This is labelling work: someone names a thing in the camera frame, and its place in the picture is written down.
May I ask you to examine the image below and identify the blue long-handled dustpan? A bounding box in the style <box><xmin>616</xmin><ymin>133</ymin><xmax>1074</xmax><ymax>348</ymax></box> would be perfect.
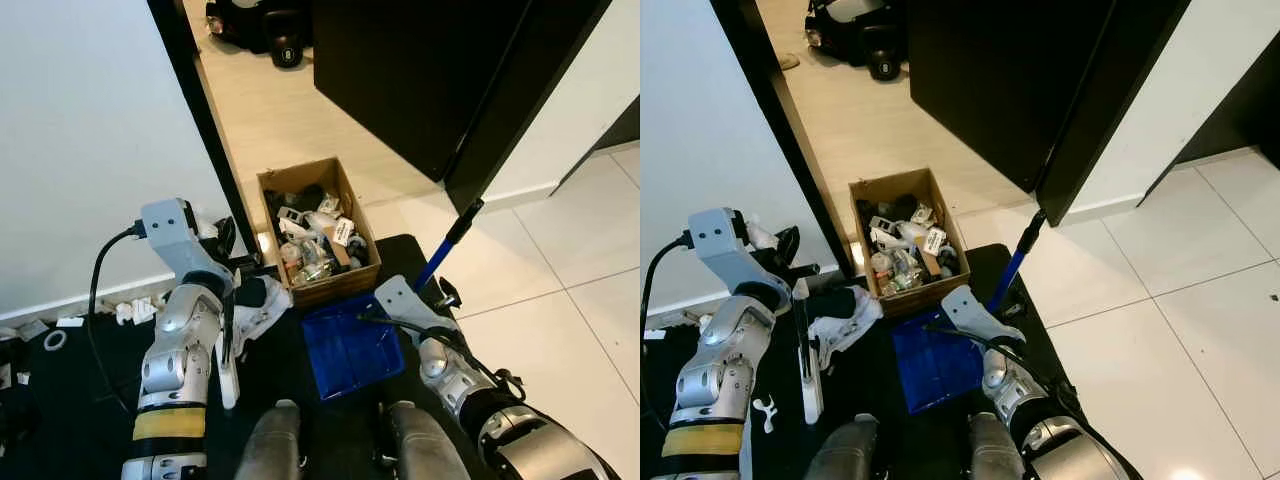
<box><xmin>890</xmin><ymin>209</ymin><xmax>1049</xmax><ymax>416</ymax></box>
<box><xmin>300</xmin><ymin>197</ymin><xmax>487</xmax><ymax>403</ymax></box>

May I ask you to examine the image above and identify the white hand brush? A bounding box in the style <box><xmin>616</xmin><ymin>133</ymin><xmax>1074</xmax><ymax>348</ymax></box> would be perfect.
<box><xmin>795</xmin><ymin>280</ymin><xmax>826</xmax><ymax>426</ymax></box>
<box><xmin>215</xmin><ymin>290</ymin><xmax>243</xmax><ymax>411</ymax></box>

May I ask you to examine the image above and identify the black floor mat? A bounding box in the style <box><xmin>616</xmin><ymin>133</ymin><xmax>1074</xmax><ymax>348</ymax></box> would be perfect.
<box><xmin>640</xmin><ymin>243</ymin><xmax>1151</xmax><ymax>480</ymax></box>
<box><xmin>0</xmin><ymin>235</ymin><xmax>546</xmax><ymax>480</ymax></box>

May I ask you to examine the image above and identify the white crumpled cloth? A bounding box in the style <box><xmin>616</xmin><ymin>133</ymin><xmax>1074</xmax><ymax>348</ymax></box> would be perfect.
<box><xmin>808</xmin><ymin>287</ymin><xmax>884</xmax><ymax>373</ymax></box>
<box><xmin>232</xmin><ymin>277</ymin><xmax>294</xmax><ymax>353</ymax></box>

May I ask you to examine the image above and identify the clear plastic bottle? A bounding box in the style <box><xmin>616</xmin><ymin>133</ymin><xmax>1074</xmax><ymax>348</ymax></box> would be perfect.
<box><xmin>872</xmin><ymin>252</ymin><xmax>926</xmax><ymax>296</ymax></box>
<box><xmin>283</xmin><ymin>245</ymin><xmax>336</xmax><ymax>288</ymax></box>

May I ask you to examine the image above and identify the brown cardboard box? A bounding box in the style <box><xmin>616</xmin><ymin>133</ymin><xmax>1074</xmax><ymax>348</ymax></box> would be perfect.
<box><xmin>256</xmin><ymin>157</ymin><xmax>383</xmax><ymax>309</ymax></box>
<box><xmin>848</xmin><ymin>167</ymin><xmax>971</xmax><ymax>319</ymax></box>

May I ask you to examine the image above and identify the white crumpled paper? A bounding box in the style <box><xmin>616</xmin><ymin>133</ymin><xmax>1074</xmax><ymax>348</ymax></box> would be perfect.
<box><xmin>110</xmin><ymin>298</ymin><xmax>166</xmax><ymax>327</ymax></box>

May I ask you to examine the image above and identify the grey right robot leg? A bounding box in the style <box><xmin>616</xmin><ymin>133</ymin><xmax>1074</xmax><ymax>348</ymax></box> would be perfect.
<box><xmin>965</xmin><ymin>412</ymin><xmax>1031</xmax><ymax>480</ymax></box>
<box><xmin>380</xmin><ymin>400</ymin><xmax>471</xmax><ymax>480</ymax></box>

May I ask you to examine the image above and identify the grey robot leg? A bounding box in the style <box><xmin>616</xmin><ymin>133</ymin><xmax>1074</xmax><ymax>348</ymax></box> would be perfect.
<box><xmin>805</xmin><ymin>412</ymin><xmax>881</xmax><ymax>480</ymax></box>
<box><xmin>965</xmin><ymin>412</ymin><xmax>1031</xmax><ymax>480</ymax></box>
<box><xmin>380</xmin><ymin>400</ymin><xmax>471</xmax><ymax>480</ymax></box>
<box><xmin>235</xmin><ymin>400</ymin><xmax>303</xmax><ymax>480</ymax></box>

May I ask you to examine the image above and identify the grey left robot leg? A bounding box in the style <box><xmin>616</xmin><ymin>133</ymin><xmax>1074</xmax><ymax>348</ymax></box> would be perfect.
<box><xmin>235</xmin><ymin>400</ymin><xmax>303</xmax><ymax>480</ymax></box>
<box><xmin>805</xmin><ymin>412</ymin><xmax>881</xmax><ymax>480</ymax></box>

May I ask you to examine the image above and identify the black kettlebell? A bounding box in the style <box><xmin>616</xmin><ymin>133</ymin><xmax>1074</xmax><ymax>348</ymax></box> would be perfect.
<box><xmin>865</xmin><ymin>25</ymin><xmax>906</xmax><ymax>83</ymax></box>
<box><xmin>265</xmin><ymin>10</ymin><xmax>306</xmax><ymax>69</ymax></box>

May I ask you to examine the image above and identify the black doorway panel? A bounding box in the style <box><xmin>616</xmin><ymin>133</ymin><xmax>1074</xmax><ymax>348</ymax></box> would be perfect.
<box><xmin>1138</xmin><ymin>30</ymin><xmax>1280</xmax><ymax>206</ymax></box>
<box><xmin>545</xmin><ymin>95</ymin><xmax>641</xmax><ymax>196</ymax></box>

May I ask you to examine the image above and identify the black and white gym gear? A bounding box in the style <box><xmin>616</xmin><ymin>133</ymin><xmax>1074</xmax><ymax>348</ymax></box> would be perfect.
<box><xmin>805</xmin><ymin>0</ymin><xmax>881</xmax><ymax>61</ymax></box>
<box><xmin>205</xmin><ymin>0</ymin><xmax>276</xmax><ymax>46</ymax></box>

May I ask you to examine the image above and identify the wide black door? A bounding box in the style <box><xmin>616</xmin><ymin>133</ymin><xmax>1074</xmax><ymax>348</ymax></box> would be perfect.
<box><xmin>312</xmin><ymin>0</ymin><xmax>613</xmax><ymax>213</ymax></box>
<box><xmin>905</xmin><ymin>0</ymin><xmax>1193</xmax><ymax>226</ymax></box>

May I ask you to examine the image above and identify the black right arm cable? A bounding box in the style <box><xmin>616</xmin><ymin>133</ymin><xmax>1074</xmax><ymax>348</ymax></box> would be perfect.
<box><xmin>358</xmin><ymin>312</ymin><xmax>529</xmax><ymax>401</ymax></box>
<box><xmin>922</xmin><ymin>320</ymin><xmax>1091</xmax><ymax>421</ymax></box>

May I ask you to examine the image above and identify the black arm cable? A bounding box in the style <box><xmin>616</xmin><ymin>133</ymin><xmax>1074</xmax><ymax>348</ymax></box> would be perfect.
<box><xmin>640</xmin><ymin>232</ymin><xmax>696</xmax><ymax>346</ymax></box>
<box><xmin>88</xmin><ymin>226</ymin><xmax>146</xmax><ymax>421</ymax></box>
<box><xmin>358</xmin><ymin>312</ymin><xmax>529</xmax><ymax>401</ymax></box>
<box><xmin>922</xmin><ymin>320</ymin><xmax>1091</xmax><ymax>421</ymax></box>

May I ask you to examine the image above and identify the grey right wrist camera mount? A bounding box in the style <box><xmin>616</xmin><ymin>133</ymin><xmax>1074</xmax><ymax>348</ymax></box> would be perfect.
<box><xmin>940</xmin><ymin>285</ymin><xmax>1026</xmax><ymax>351</ymax></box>
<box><xmin>373</xmin><ymin>276</ymin><xmax>446</xmax><ymax>341</ymax></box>

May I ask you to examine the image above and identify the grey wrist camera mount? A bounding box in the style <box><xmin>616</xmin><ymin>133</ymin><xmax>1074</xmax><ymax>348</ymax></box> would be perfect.
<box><xmin>687</xmin><ymin>207</ymin><xmax>779</xmax><ymax>301</ymax></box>
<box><xmin>373</xmin><ymin>276</ymin><xmax>446</xmax><ymax>341</ymax></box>
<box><xmin>138</xmin><ymin>198</ymin><xmax>233</xmax><ymax>291</ymax></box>
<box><xmin>940</xmin><ymin>285</ymin><xmax>1026</xmax><ymax>351</ymax></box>

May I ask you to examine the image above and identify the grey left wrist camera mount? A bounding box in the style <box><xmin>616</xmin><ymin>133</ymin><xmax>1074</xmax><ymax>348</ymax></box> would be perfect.
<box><xmin>138</xmin><ymin>198</ymin><xmax>233</xmax><ymax>291</ymax></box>
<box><xmin>687</xmin><ymin>207</ymin><xmax>779</xmax><ymax>301</ymax></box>

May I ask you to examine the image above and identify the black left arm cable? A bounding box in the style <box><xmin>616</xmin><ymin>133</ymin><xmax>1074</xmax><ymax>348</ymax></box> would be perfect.
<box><xmin>88</xmin><ymin>226</ymin><xmax>146</xmax><ymax>421</ymax></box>
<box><xmin>640</xmin><ymin>232</ymin><xmax>696</xmax><ymax>346</ymax></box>

